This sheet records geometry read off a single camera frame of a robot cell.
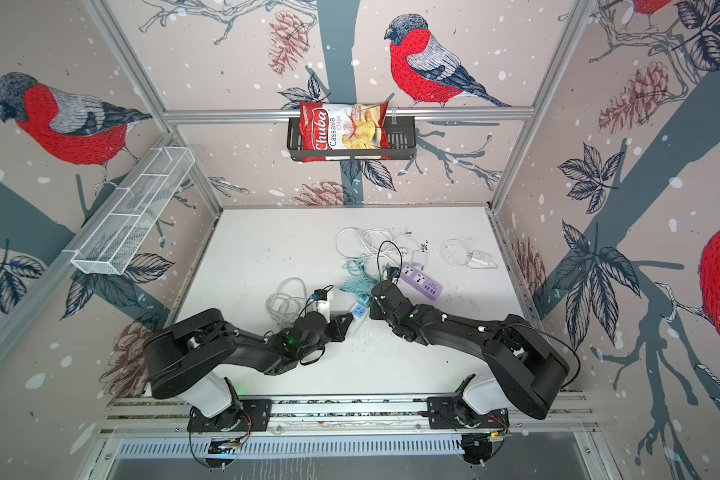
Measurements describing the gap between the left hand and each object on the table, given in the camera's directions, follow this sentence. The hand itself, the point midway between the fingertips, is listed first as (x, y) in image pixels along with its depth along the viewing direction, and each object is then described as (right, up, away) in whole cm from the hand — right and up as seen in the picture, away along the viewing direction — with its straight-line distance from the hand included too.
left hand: (355, 322), depth 84 cm
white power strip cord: (+6, +22, +24) cm, 33 cm away
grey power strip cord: (-23, +4, +11) cm, 26 cm away
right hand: (+5, +4, +4) cm, 7 cm away
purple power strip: (+21, +10, +11) cm, 26 cm away
